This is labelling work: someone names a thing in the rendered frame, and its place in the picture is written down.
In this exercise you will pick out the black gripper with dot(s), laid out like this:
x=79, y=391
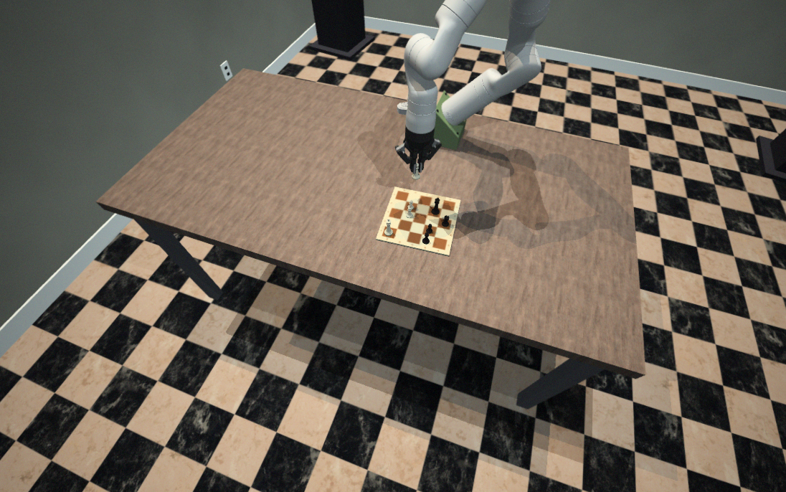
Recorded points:
x=414, y=140

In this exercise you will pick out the cream and brown chessboard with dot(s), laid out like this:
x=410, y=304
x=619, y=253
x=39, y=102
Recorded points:
x=409, y=232

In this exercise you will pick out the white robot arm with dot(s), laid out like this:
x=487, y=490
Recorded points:
x=426, y=59

